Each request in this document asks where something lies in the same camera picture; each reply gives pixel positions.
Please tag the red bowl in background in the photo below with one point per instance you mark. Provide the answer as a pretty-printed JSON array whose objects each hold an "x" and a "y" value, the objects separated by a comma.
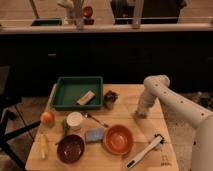
[{"x": 87, "y": 11}]

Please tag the dark small cup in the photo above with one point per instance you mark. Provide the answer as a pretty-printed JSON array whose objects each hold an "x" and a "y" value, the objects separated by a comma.
[{"x": 109, "y": 99}]

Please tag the black chair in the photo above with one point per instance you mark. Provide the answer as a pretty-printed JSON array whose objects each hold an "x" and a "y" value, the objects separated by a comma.
[{"x": 5, "y": 115}]

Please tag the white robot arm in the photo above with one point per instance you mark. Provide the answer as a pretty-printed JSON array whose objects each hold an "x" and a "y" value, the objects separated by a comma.
[{"x": 200, "y": 118}]

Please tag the white lidded jar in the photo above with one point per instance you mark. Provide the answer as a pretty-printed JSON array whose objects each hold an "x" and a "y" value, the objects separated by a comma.
[{"x": 74, "y": 120}]

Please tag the metal spoon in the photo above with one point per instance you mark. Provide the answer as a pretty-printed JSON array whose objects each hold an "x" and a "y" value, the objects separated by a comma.
[{"x": 87, "y": 115}]

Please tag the purple bowl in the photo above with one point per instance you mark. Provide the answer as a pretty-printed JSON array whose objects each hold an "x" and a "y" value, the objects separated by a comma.
[{"x": 70, "y": 149}]

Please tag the yellow corn cob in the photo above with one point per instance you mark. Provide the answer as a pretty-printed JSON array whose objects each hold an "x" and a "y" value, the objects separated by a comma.
[{"x": 43, "y": 146}]

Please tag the green tray in background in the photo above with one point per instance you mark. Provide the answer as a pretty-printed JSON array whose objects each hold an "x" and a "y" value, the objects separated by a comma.
[{"x": 46, "y": 23}]

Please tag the green plastic tray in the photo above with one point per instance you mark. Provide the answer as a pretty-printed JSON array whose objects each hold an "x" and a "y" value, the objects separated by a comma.
[{"x": 69, "y": 90}]

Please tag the wooden block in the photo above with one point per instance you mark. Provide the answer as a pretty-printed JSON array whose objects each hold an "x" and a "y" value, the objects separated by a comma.
[{"x": 86, "y": 98}]

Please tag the red apple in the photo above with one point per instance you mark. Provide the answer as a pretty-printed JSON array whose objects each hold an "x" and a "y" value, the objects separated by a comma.
[{"x": 47, "y": 119}]

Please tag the white dish brush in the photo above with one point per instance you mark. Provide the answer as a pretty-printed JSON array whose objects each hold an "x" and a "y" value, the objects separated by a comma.
[{"x": 159, "y": 139}]

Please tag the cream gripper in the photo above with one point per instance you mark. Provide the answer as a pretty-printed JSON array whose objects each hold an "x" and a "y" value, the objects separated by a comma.
[{"x": 142, "y": 112}]

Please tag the orange bowl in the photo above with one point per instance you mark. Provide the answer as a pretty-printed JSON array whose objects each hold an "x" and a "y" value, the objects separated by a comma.
[{"x": 118, "y": 139}]

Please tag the blue sponge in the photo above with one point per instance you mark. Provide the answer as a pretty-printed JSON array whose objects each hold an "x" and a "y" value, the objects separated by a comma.
[{"x": 94, "y": 135}]

